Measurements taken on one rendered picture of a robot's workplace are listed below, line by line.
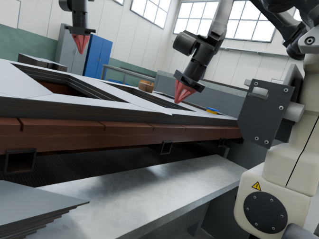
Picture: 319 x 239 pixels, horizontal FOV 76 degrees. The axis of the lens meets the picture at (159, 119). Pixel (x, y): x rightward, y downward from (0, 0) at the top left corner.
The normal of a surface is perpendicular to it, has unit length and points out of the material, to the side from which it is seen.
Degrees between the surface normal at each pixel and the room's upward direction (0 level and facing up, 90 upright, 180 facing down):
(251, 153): 90
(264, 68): 90
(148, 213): 0
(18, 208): 0
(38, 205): 0
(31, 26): 90
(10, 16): 90
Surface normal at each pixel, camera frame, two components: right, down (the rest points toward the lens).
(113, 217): 0.27, -0.94
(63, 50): 0.72, 0.33
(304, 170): -0.65, -0.03
